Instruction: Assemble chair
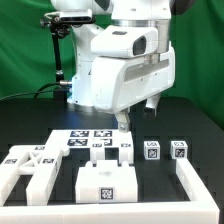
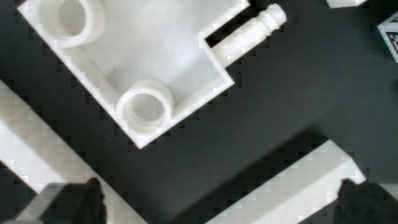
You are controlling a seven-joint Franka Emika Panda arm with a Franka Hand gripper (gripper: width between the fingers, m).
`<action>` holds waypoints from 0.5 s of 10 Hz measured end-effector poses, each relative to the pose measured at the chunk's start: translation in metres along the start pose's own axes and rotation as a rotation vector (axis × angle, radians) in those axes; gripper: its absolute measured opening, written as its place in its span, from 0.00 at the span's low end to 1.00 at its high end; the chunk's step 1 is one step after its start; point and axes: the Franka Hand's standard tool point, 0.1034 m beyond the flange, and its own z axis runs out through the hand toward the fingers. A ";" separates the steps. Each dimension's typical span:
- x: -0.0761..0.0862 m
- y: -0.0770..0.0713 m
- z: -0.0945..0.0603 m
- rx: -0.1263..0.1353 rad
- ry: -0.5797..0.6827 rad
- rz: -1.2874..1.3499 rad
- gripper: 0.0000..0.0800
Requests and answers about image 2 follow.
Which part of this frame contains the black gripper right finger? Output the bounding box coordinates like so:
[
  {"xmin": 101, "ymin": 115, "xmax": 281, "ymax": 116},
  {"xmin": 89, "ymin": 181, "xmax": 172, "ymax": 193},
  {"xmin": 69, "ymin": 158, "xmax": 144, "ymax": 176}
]
[{"xmin": 336, "ymin": 179, "xmax": 398, "ymax": 224}]

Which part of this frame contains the white frame wall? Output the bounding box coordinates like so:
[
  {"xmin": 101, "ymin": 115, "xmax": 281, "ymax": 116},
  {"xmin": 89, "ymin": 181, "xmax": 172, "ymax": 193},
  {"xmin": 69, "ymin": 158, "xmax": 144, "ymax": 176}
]
[{"xmin": 0, "ymin": 81, "xmax": 147, "ymax": 224}]

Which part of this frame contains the white chair leg block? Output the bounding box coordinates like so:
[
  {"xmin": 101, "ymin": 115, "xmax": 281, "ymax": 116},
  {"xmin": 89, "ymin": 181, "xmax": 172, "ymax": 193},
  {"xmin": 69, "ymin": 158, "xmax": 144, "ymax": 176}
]
[{"xmin": 325, "ymin": 0, "xmax": 368, "ymax": 8}]

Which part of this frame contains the white tagged cube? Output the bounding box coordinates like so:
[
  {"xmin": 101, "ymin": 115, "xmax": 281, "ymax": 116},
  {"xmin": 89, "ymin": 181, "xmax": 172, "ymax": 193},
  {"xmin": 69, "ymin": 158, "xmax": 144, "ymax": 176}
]
[{"xmin": 377, "ymin": 12, "xmax": 398, "ymax": 63}]

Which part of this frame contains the white threaded peg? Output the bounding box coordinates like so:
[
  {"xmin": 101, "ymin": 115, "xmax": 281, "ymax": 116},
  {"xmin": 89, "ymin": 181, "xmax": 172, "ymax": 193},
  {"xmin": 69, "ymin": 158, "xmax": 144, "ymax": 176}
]
[{"xmin": 211, "ymin": 4, "xmax": 288, "ymax": 67}]

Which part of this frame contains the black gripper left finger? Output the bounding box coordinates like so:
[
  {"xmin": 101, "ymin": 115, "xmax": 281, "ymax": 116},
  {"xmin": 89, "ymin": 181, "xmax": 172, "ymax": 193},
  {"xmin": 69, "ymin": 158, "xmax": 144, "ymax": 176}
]
[{"xmin": 39, "ymin": 178, "xmax": 107, "ymax": 224}]

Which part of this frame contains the white chair seat plate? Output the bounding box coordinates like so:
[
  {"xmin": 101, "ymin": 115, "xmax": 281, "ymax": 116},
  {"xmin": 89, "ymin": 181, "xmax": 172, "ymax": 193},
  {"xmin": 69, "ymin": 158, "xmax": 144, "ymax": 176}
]
[{"xmin": 18, "ymin": 0, "xmax": 249, "ymax": 147}]

